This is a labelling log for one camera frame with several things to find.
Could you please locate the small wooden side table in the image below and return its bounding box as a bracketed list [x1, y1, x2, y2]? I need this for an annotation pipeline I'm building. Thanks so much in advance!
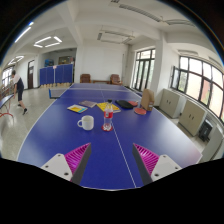
[92, 80, 110, 84]

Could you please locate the person in white shirt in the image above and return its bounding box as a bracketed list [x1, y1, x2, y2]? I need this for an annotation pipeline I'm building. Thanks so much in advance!
[12, 70, 28, 114]

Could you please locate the near beige cabinet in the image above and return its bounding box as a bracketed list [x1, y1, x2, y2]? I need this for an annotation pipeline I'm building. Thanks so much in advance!
[179, 100, 207, 136]

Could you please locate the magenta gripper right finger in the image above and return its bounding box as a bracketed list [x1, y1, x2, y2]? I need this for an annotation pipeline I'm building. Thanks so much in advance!
[132, 143, 181, 185]

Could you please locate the brown armchair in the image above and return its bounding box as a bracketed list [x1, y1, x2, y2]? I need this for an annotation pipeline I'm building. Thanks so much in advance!
[110, 74, 122, 85]
[80, 74, 91, 83]

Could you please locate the red paddle behind case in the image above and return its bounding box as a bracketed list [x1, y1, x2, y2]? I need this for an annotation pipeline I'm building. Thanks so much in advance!
[128, 101, 138, 107]

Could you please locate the black paddle case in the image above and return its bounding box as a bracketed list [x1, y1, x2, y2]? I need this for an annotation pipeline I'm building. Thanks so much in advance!
[115, 100, 134, 109]

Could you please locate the yellow book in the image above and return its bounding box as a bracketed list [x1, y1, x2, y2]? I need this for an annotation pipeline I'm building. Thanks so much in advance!
[97, 102, 121, 113]

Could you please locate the right brown armchair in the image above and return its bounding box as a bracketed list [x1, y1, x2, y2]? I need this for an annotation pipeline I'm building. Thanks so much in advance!
[110, 74, 122, 85]

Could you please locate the red round coaster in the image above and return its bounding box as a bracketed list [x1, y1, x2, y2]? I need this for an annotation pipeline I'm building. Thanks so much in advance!
[101, 125, 113, 132]

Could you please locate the dark trash bin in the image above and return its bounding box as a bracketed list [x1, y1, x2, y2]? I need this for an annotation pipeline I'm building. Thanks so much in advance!
[199, 119, 213, 141]

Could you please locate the beige cabinet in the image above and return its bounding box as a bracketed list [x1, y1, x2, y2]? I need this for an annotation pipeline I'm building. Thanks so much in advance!
[159, 89, 185, 118]
[179, 100, 207, 136]

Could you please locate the blue folded table partition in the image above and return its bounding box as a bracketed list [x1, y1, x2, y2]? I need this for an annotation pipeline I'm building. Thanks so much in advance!
[40, 64, 73, 85]

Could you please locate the far beige cabinet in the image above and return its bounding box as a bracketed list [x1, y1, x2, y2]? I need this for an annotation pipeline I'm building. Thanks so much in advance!
[159, 89, 185, 118]

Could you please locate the white ceramic mug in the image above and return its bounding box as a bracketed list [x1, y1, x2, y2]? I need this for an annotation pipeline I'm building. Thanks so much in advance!
[77, 115, 94, 131]

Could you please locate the yellow blue booklet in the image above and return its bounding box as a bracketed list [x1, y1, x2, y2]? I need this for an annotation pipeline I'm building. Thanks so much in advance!
[68, 104, 87, 113]

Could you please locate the grey purple booklet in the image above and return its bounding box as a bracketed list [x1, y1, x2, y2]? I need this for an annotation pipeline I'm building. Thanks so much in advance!
[79, 100, 97, 108]

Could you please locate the red table tennis paddle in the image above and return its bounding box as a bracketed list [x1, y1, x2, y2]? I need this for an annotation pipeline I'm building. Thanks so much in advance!
[134, 108, 146, 115]

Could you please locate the brown cardboard box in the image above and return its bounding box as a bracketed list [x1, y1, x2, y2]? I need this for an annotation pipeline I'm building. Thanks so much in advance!
[140, 89, 154, 111]

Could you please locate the left brown armchair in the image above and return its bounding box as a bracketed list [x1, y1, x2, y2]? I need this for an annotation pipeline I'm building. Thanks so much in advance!
[80, 74, 91, 83]

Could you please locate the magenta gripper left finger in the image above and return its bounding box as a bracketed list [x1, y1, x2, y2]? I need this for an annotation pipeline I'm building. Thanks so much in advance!
[42, 143, 91, 185]

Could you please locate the clear plastic water bottle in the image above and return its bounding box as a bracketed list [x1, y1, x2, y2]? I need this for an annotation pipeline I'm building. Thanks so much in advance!
[103, 99, 113, 127]

